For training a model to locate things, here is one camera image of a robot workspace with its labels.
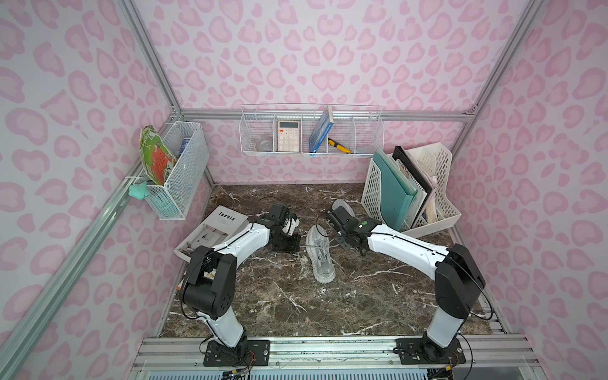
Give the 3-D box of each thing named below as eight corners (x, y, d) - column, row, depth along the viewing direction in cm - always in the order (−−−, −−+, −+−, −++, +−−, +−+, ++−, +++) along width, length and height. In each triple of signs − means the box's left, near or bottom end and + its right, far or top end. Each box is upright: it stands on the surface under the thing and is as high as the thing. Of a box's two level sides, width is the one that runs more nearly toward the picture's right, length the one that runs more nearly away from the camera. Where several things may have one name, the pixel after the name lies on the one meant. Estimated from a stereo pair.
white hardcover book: (176, 253, 98) (170, 246, 94) (223, 209, 113) (220, 202, 109) (199, 270, 94) (194, 264, 89) (246, 222, 108) (243, 215, 104)
